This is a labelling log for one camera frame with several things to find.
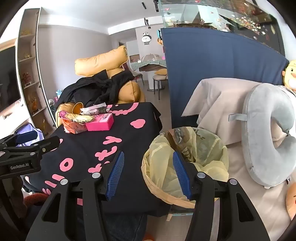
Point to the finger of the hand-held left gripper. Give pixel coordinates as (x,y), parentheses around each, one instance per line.
(25,138)
(49,142)

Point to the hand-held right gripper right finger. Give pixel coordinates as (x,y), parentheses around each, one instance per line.
(181,176)

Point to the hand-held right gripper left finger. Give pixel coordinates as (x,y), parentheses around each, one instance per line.
(115,176)

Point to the yellow red snack packet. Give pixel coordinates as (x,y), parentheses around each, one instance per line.
(72,127)

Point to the clear plastic packet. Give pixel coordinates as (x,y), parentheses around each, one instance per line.
(94,110)

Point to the lavender bag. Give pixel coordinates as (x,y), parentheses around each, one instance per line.
(38,134)

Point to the white television cabinet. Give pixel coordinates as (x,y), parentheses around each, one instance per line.
(11,120)

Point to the small pink wrapper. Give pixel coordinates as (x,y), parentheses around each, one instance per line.
(62,114)

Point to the black pink printed tablecloth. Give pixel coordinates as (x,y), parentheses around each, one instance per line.
(92,143)

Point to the pink box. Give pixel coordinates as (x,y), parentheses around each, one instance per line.
(99,122)

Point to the person's leg in jeans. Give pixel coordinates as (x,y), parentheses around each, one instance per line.
(129,228)

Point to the television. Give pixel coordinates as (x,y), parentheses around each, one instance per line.
(8,78)

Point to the white display shelf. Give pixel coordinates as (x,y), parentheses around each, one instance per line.
(27,69)

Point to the black clothing pile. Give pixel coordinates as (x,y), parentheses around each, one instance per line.
(92,88)

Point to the beige blanket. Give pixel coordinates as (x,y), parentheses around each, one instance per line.
(215,99)

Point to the grey neck pillow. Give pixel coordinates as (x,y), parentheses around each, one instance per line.
(261,129)

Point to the stool with yellow cushion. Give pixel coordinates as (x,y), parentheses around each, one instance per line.
(159,78)

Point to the blue partition cloth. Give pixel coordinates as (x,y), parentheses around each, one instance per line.
(208,67)

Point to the dining table with cloth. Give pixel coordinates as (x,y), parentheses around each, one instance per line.
(150,66)

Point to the yellow plush toy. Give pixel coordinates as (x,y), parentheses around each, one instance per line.
(291,74)

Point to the black ceiling spotlight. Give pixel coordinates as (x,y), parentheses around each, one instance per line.
(147,23)

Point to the glass fish tank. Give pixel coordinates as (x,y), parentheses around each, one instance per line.
(208,14)

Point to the panda wall clock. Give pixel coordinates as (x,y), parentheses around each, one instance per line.
(146,38)

